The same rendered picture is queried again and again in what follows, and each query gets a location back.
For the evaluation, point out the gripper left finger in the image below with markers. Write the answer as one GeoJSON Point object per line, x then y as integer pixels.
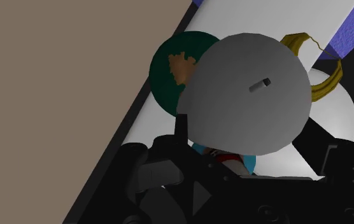
{"type": "Point", "coordinates": [160, 173]}

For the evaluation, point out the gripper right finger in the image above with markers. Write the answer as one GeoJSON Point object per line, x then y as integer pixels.
{"type": "Point", "coordinates": [341, 161]}

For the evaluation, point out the grey round ball with stem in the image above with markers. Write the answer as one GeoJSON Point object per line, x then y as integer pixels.
{"type": "Point", "coordinates": [242, 118]}

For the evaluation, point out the white round bowl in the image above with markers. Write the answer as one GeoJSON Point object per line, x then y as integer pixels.
{"type": "Point", "coordinates": [335, 118]}

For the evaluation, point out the dark green globe, orange patch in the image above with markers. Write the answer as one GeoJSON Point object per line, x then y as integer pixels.
{"type": "Point", "coordinates": [161, 80]}

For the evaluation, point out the white table with black edge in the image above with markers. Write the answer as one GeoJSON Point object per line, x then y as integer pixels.
{"type": "Point", "coordinates": [257, 18]}

